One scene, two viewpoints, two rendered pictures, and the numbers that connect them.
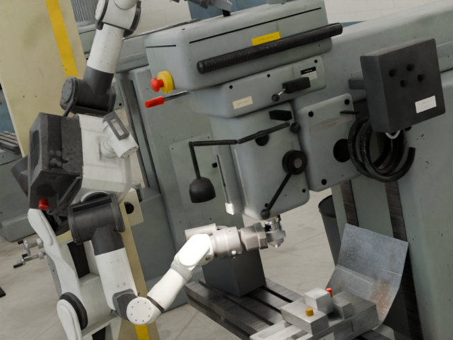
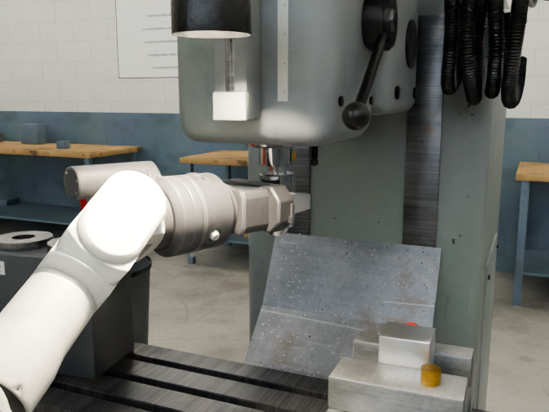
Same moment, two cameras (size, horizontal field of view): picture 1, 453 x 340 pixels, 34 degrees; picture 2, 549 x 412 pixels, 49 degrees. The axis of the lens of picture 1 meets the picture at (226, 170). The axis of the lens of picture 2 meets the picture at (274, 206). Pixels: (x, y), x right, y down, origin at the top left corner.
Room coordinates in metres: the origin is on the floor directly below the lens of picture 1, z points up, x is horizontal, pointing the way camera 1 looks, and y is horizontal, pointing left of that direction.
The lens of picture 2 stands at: (1.54, 0.41, 1.37)
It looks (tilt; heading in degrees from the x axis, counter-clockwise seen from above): 10 degrees down; 319
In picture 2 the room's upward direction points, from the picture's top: straight up
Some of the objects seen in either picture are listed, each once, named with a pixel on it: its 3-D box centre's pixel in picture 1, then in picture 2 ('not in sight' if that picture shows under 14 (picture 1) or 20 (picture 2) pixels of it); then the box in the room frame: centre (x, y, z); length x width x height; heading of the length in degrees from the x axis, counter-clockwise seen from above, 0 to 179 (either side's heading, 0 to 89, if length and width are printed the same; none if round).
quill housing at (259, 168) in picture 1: (259, 157); (279, 9); (2.11, -0.10, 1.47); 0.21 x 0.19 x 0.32; 25
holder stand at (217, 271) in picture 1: (229, 258); (53, 298); (2.49, 0.06, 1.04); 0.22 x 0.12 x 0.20; 32
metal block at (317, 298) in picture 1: (318, 302); (407, 355); (1.96, -0.17, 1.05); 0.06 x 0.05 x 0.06; 27
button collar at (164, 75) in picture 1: (165, 81); not in sight; (2.01, 0.11, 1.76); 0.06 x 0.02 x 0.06; 25
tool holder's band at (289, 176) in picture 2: (272, 222); (277, 176); (2.11, -0.10, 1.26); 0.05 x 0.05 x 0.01
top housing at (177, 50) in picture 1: (238, 42); not in sight; (2.12, -0.11, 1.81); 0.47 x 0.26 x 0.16; 115
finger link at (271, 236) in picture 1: (275, 235); (294, 203); (2.08, -0.10, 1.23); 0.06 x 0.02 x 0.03; 93
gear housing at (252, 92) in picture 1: (255, 85); not in sight; (2.13, -0.14, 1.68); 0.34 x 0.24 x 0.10; 115
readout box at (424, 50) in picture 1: (404, 85); not in sight; (1.94, -0.51, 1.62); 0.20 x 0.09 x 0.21; 115
